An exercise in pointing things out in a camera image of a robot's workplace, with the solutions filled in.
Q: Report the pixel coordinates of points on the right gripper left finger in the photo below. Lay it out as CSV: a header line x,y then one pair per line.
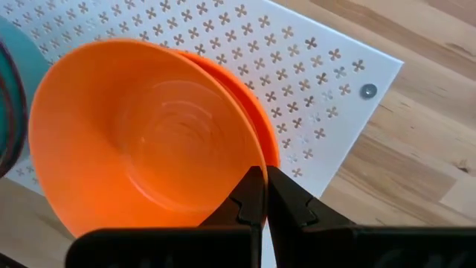
x,y
245,201

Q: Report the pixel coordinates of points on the teal patterned mini bowl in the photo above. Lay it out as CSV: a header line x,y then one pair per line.
x,y
29,63

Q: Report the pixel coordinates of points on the orange plastic mini bowl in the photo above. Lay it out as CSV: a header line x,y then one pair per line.
x,y
260,123
111,130

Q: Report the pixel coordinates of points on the silver rack screw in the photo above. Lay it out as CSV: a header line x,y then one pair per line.
x,y
368,91

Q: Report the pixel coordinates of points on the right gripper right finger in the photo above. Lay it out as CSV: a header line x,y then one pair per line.
x,y
290,208

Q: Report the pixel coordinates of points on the white perforated metal rack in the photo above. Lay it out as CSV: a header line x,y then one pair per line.
x,y
316,44

